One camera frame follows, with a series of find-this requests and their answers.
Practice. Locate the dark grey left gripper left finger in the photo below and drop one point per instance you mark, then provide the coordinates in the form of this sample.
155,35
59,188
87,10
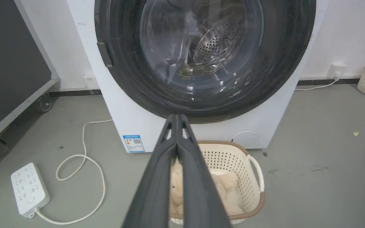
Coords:
157,190

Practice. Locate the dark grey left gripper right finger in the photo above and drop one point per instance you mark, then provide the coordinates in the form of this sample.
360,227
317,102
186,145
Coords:
198,193

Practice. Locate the white washing machine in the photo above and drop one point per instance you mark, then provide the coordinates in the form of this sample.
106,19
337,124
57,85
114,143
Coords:
125,104

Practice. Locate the round black glass washer door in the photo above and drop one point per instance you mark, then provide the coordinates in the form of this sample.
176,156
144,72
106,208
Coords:
131,72

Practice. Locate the cream plush teddy bear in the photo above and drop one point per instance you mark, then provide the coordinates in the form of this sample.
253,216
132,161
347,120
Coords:
225,185

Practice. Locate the cream perforated laundry basket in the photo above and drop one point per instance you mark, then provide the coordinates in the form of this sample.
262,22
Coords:
242,177

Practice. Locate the blue energy label sticker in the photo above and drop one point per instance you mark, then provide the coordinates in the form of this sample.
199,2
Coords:
133,143

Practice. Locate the white power strip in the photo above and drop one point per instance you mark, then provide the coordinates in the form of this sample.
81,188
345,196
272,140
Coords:
28,189

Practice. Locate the white wall outlet plate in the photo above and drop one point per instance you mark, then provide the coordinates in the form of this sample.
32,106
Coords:
89,81

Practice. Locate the white wall socket with plug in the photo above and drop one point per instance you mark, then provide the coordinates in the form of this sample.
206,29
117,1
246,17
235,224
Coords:
337,69

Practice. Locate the black panel with metal frame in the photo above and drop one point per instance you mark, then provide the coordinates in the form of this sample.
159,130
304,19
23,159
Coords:
8,60

